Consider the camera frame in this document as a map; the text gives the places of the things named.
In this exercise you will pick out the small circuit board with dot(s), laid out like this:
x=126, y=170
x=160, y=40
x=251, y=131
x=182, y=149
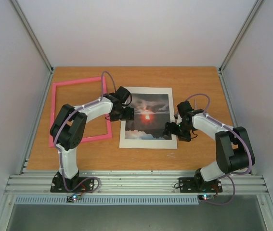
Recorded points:
x=73, y=198
x=205, y=197

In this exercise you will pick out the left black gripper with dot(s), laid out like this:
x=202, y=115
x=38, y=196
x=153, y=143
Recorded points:
x=130, y=114

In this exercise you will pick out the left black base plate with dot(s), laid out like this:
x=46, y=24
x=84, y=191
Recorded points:
x=75, y=185

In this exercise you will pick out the aluminium rail base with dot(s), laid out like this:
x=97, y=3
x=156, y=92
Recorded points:
x=137, y=182

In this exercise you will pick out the right small circuit board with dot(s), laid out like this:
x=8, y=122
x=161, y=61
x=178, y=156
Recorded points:
x=205, y=197

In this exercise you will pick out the grey slotted cable duct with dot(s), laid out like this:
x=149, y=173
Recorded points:
x=107, y=200

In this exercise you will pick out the left small circuit board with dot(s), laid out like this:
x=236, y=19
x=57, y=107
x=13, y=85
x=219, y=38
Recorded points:
x=73, y=198

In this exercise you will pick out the sunset landscape photo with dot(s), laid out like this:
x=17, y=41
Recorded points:
x=151, y=113

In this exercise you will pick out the right aluminium corner post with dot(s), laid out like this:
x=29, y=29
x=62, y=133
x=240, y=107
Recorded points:
x=242, y=31

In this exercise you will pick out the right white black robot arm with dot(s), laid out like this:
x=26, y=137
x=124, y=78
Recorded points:
x=232, y=145

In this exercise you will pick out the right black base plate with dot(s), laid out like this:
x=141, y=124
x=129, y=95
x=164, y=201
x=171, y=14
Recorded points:
x=194, y=185

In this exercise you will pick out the pink picture frame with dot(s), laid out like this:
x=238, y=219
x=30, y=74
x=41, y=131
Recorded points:
x=55, y=85

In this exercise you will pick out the aluminium corner post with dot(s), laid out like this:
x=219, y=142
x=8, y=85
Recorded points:
x=20, y=13
x=242, y=31

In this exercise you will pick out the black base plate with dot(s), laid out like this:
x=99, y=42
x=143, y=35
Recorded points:
x=75, y=185
x=194, y=185

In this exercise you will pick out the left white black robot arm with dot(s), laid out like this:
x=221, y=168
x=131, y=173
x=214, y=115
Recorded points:
x=68, y=128

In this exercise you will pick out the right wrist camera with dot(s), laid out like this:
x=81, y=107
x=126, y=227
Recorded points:
x=178, y=118

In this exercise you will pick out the left aluminium corner post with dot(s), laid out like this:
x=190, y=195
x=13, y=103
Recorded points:
x=20, y=13

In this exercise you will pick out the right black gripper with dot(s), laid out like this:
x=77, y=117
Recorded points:
x=170, y=127

